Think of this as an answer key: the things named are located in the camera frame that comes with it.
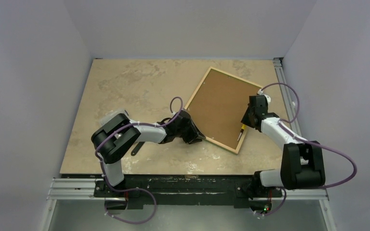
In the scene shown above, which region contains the yellow handled screwdriver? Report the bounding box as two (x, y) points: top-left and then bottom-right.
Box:
(237, 124), (246, 142)

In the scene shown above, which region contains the green picture frame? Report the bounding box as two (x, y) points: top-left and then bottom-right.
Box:
(185, 67), (262, 154)

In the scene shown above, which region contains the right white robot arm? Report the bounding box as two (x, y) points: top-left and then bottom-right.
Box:
(241, 95), (326, 196)

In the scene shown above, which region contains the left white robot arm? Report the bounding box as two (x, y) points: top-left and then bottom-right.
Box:
(91, 110), (206, 197)

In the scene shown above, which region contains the black adjustable wrench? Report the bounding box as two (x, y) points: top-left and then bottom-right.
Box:
(131, 142), (145, 156)

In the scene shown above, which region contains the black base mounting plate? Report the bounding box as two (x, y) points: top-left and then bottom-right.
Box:
(89, 174), (283, 211)

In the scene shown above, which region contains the clear plastic organizer box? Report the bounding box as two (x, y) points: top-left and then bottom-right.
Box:
(99, 108), (129, 126)

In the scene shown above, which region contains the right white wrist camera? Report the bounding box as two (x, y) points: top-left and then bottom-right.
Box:
(257, 89), (271, 104)

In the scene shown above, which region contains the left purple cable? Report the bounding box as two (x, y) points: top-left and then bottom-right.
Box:
(95, 96), (185, 224)

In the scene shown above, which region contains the front aluminium rail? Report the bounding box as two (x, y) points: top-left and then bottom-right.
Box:
(46, 179), (329, 200)

